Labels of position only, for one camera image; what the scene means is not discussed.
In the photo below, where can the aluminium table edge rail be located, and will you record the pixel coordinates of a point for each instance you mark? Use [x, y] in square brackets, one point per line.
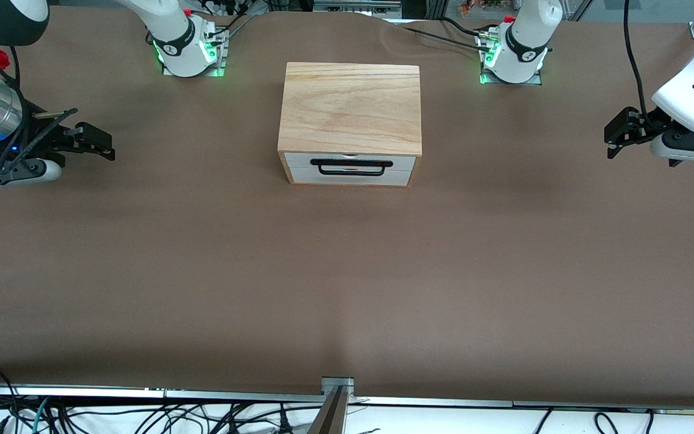
[232, 396]

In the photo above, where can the aluminium camera post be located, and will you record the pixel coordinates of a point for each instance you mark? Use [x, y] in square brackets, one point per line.
[335, 416]

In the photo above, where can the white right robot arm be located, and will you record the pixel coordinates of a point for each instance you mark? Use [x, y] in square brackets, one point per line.
[172, 27]

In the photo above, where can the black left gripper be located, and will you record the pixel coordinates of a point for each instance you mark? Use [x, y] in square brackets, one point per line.
[650, 123]

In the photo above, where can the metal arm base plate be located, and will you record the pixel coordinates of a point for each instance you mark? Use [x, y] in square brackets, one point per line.
[537, 79]
[219, 57]

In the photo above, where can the wooden drawer white front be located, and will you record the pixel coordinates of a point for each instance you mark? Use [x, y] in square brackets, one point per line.
[299, 161]

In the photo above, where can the grey background device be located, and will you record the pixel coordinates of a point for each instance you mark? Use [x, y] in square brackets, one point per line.
[356, 6]

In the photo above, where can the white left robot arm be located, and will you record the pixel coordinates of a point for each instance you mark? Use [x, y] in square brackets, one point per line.
[528, 36]

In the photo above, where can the power strip with plugs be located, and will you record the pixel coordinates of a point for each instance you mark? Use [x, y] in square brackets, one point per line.
[223, 6]

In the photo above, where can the orange background items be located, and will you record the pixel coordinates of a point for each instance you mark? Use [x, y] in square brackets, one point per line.
[479, 6]

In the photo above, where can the brown table cover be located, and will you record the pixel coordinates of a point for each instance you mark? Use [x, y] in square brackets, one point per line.
[347, 289]

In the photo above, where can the light wooden drawer cabinet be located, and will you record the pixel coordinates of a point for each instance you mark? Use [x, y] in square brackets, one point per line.
[350, 108]

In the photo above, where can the white lower cabinet panel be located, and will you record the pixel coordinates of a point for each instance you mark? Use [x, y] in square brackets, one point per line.
[305, 177]

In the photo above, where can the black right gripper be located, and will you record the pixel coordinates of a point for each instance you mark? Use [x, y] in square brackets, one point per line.
[38, 138]

